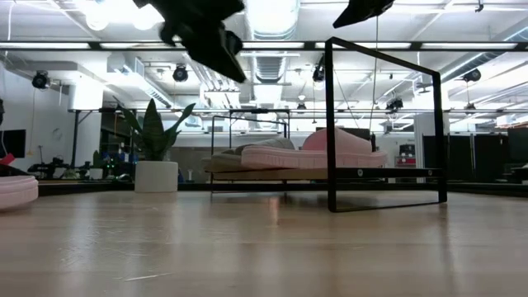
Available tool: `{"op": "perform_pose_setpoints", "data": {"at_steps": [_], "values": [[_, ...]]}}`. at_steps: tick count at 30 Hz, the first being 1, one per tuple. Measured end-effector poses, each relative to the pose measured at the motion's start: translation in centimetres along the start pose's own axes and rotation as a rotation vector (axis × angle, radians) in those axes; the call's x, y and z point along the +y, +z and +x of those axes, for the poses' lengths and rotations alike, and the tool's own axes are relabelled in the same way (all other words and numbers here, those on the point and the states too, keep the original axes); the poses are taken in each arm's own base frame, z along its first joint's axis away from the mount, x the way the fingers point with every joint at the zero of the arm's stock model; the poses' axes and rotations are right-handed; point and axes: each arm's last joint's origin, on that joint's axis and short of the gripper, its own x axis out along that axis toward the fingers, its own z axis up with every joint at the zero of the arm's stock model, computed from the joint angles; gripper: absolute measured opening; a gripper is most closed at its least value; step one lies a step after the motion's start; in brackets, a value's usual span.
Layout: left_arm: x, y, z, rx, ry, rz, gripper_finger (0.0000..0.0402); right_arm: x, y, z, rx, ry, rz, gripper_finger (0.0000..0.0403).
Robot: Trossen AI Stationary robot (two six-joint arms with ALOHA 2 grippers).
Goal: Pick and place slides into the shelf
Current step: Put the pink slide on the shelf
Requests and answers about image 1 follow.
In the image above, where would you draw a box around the red and white machine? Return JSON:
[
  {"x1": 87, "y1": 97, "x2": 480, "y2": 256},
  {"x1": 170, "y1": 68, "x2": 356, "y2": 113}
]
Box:
[{"x1": 395, "y1": 144, "x2": 417, "y2": 167}]

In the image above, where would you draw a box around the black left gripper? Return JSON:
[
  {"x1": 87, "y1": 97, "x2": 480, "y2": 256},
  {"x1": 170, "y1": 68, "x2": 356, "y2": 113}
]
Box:
[{"x1": 134, "y1": 0, "x2": 248, "y2": 83}]

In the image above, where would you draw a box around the black aluminium rig frame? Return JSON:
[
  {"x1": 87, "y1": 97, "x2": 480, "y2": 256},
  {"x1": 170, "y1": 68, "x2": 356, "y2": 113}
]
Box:
[{"x1": 38, "y1": 180, "x2": 528, "y2": 198}]

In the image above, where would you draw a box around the snake plant in white pot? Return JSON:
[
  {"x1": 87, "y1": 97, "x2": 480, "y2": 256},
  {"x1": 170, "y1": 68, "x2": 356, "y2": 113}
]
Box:
[{"x1": 116, "y1": 97, "x2": 197, "y2": 194}]

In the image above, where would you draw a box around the small cactus in white pot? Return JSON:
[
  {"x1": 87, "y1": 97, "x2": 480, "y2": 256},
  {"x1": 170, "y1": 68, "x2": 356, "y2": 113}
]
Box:
[{"x1": 88, "y1": 150, "x2": 105, "y2": 181}]

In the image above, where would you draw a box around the wooden shelf with black frame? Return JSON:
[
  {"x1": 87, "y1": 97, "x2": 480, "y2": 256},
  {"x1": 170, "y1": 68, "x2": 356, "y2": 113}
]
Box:
[{"x1": 209, "y1": 35, "x2": 450, "y2": 214}]

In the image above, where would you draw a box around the pink rubber slide sandal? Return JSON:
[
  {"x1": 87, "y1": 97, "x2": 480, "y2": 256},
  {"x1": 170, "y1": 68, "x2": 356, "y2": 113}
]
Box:
[
  {"x1": 241, "y1": 127, "x2": 389, "y2": 170},
  {"x1": 0, "y1": 175, "x2": 40, "y2": 211}
]

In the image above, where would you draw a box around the black wall screen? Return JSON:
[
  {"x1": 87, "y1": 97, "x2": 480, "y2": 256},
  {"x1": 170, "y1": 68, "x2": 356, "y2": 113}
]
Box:
[{"x1": 0, "y1": 130, "x2": 26, "y2": 159}]

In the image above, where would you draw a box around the black room partition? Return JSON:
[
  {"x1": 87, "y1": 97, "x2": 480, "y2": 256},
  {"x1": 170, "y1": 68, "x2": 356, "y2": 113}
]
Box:
[{"x1": 422, "y1": 134, "x2": 528, "y2": 182}]

